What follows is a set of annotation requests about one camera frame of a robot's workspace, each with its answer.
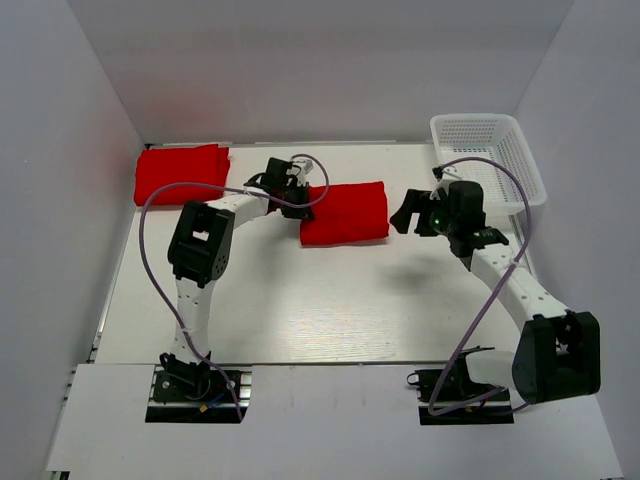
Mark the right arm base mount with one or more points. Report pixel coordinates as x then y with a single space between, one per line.
457 388

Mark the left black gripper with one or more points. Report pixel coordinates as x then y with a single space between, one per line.
300 212

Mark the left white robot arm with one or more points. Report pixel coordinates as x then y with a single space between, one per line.
199 251

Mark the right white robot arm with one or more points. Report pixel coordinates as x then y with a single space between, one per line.
558 351

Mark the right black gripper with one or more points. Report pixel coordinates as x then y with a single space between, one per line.
416 201

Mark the folded red t shirt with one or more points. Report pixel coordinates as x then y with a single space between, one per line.
156 168

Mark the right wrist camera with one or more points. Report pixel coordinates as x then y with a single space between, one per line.
444 177

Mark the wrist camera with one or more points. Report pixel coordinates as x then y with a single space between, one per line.
300 167
444 177

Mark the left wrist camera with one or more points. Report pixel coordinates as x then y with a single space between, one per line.
300 167

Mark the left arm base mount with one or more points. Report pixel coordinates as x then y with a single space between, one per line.
174 402

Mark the white plastic basket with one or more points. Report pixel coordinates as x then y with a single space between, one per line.
502 162

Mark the red t shirt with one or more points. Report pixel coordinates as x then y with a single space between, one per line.
156 168
349 213

